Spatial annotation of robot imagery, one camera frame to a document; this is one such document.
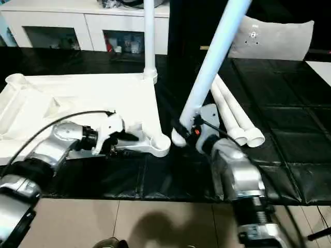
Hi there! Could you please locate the white plastic table top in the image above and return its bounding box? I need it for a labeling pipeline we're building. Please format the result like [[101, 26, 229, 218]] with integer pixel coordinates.
[[0, 73, 171, 166]]

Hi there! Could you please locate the white plastic table leg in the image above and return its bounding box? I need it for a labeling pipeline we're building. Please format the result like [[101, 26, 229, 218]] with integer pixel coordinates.
[[143, 0, 158, 85], [210, 77, 248, 145], [172, 0, 253, 148], [216, 76, 266, 148]]

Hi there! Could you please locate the black mat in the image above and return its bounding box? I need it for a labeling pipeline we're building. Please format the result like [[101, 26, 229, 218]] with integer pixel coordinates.
[[0, 46, 331, 206]]

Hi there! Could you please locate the grey cushion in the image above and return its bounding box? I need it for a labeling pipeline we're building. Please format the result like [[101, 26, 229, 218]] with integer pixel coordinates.
[[227, 15, 315, 61]]

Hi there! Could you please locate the grey bag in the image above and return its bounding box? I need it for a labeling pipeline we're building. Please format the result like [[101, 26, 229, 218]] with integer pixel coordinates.
[[121, 0, 168, 6]]

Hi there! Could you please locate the white cabinet with glass doors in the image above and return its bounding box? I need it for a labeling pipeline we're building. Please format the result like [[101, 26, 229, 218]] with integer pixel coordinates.
[[0, 0, 170, 55]]

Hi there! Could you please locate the white flat panel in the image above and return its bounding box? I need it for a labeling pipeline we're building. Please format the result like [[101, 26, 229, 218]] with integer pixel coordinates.
[[306, 60, 331, 86]]

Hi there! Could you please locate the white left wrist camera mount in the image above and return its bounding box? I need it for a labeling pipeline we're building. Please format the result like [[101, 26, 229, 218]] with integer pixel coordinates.
[[94, 112, 127, 156]]

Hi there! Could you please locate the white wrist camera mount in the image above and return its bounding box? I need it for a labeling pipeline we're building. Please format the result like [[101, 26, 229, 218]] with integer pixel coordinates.
[[195, 103, 220, 153], [94, 112, 127, 156]]

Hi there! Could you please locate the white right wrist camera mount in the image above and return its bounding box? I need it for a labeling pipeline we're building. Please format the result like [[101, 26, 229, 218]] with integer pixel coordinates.
[[195, 103, 220, 153]]

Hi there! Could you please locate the black metal frame bar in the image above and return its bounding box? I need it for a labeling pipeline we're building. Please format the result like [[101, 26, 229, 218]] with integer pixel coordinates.
[[307, 229, 331, 241]]

